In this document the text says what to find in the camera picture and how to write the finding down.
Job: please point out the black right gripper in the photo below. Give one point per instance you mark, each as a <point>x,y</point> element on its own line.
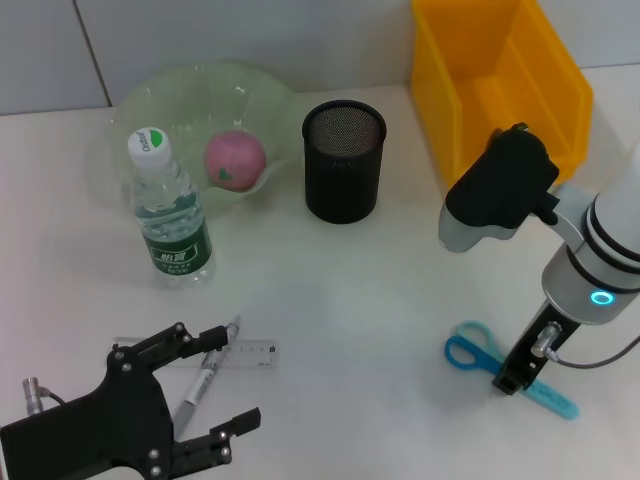
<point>540,345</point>

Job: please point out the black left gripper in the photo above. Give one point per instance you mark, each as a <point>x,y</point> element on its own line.
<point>100,430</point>

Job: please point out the blue pen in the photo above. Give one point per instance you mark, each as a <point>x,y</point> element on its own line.
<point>470,350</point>

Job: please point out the clear plastic ruler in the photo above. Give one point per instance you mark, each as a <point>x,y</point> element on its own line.
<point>255,352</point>

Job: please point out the clear water bottle green label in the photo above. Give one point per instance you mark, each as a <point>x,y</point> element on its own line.
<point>172,225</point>

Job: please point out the pink peach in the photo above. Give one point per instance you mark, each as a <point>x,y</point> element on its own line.
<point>235,157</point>

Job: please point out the grey ballpoint pen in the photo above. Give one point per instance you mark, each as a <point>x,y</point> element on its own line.
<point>200,385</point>

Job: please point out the black mesh pen cup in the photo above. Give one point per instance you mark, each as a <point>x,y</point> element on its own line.
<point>342,170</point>

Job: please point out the green glass fruit plate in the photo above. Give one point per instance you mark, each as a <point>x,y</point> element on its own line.
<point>200,95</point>

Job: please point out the yellow plastic bin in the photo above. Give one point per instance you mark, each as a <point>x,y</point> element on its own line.
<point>465,75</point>

